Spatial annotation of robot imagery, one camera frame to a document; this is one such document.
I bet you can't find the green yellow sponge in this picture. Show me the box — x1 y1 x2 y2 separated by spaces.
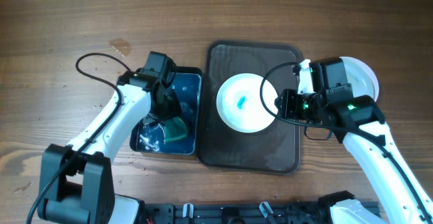
164 116 189 142

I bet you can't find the white plate blue smear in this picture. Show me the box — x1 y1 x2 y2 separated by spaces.
340 56 373 98

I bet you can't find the white plate blue dot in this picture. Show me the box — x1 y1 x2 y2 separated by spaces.
216 73 278 133

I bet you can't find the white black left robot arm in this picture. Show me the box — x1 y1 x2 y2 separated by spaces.
28 83 180 224

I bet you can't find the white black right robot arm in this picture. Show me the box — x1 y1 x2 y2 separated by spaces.
275 87 432 223

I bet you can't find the black water basin tray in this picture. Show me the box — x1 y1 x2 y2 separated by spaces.
129 67 202 155

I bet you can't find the dark brown serving tray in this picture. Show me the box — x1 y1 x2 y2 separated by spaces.
196 40 304 175

